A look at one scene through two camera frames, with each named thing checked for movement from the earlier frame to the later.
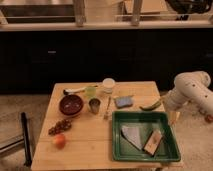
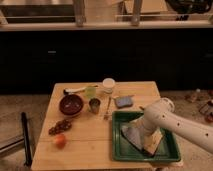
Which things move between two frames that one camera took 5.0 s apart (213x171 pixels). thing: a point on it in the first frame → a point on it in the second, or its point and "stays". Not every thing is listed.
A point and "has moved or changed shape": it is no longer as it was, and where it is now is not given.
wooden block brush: x=152 y=142 stays
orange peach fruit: x=60 y=141 stays
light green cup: x=91 y=92 stays
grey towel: x=132 y=134 has moved or changed shape
